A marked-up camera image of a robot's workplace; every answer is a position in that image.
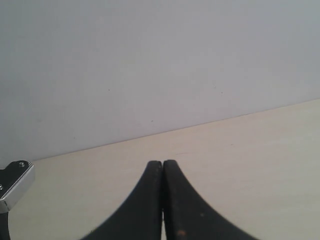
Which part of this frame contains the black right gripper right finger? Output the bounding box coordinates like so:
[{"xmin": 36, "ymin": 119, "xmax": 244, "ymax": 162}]
[{"xmin": 162, "ymin": 159, "xmax": 255, "ymax": 240}]

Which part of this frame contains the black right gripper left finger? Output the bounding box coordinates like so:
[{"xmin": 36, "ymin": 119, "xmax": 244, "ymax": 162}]
[{"xmin": 83, "ymin": 160, "xmax": 163, "ymax": 240}]

